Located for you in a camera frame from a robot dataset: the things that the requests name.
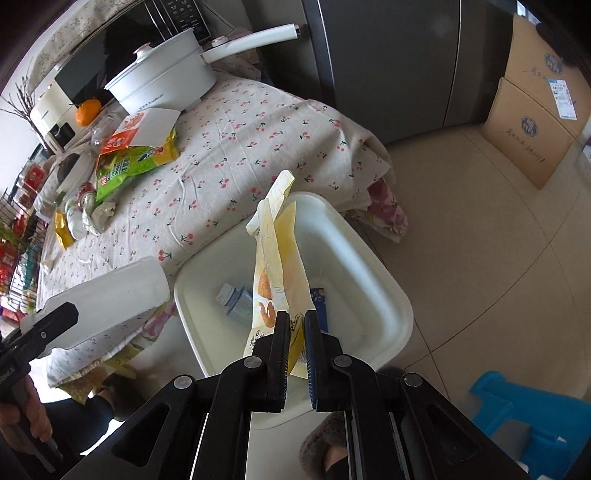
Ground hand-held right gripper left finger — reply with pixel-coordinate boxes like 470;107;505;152
60;311;291;480

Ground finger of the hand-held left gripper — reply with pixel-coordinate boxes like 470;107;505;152
18;302;80;359

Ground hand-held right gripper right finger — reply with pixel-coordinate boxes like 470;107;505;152
302;311;532;480

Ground blue packet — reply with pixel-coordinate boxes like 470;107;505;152
310;287;329;333

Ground small white bottle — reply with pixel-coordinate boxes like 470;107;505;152
215;284;254;324

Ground yellow bread wrapper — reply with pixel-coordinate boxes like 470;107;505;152
246;170;317;379

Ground white plastic bin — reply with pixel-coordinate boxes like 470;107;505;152
174;191;414;430

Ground yellow snack packet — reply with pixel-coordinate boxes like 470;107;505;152
54;211;75;250

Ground white paper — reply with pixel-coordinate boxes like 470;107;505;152
83;200;116;236

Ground green snack bag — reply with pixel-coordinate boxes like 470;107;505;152
95;127;178;204

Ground orange and white paper box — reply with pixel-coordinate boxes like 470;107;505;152
100;108;182;155

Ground person's left hand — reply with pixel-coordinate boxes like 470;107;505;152
0;376;54;445

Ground brown slipper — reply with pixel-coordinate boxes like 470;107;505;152
299;411;352;480

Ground white bowl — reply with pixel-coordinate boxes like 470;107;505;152
32;152;100;217

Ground green squash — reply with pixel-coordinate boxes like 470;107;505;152
59;154;84;178

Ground cherry print tablecloth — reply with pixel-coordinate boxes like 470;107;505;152
34;74;395;384

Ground glass jar with small oranges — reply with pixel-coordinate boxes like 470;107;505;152
90;113;121;153

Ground cream air fryer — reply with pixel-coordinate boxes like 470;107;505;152
28;78;88;153

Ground large orange fruit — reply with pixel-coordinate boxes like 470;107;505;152
75;99;102;127

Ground dried branches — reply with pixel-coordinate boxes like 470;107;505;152
0;74;35;130

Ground blue plastic stool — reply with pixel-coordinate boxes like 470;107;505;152
468;371;587;476

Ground white electric pot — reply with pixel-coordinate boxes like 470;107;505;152
104;24;309;114

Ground floral cloth cover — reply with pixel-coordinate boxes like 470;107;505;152
23;0;148;93

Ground black microwave oven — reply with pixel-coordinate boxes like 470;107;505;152
54;0;213;104

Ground grey refrigerator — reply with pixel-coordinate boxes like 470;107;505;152
302;0;522;144

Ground plain cardboard box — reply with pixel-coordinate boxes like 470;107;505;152
482;78;585;191

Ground black wire rack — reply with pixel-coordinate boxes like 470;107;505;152
0;143;51;319

